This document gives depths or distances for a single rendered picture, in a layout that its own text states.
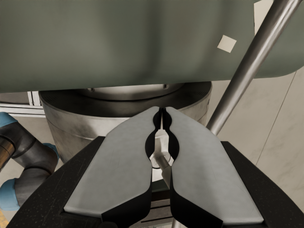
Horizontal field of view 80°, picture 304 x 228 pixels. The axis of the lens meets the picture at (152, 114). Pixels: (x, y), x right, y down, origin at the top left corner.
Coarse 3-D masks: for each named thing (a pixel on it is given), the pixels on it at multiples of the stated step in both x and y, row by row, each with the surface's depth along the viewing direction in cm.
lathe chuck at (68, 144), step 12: (48, 120) 28; (204, 120) 32; (60, 132) 27; (60, 144) 29; (72, 144) 26; (84, 144) 25; (156, 144) 25; (60, 156) 32; (72, 156) 28; (156, 168) 28; (156, 180) 29
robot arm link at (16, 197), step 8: (32, 168) 48; (24, 176) 46; (32, 176) 46; (40, 176) 47; (48, 176) 46; (8, 184) 44; (16, 184) 44; (24, 184) 44; (32, 184) 44; (40, 184) 44; (0, 192) 42; (8, 192) 43; (16, 192) 43; (24, 192) 43; (32, 192) 43; (0, 200) 42; (8, 200) 42; (16, 200) 42; (24, 200) 43; (8, 208) 43; (16, 208) 43
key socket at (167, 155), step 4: (160, 152) 27; (164, 152) 27; (168, 152) 27; (156, 156) 27; (160, 156) 27; (168, 156) 28; (152, 160) 27; (168, 160) 28; (152, 164) 27; (156, 164) 28
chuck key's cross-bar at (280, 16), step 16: (288, 0) 9; (272, 16) 10; (288, 16) 9; (272, 32) 10; (256, 48) 11; (240, 64) 12; (256, 64) 11; (240, 80) 12; (224, 96) 13; (240, 96) 13; (224, 112) 14; (208, 128) 16; (176, 224) 24
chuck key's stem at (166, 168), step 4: (164, 156) 27; (156, 160) 27; (160, 160) 26; (164, 160) 26; (160, 164) 26; (164, 164) 26; (168, 164) 26; (164, 168) 25; (168, 168) 24; (164, 172) 24; (168, 172) 24; (164, 176) 24; (168, 176) 24; (164, 180) 24; (168, 180) 23; (168, 184) 23
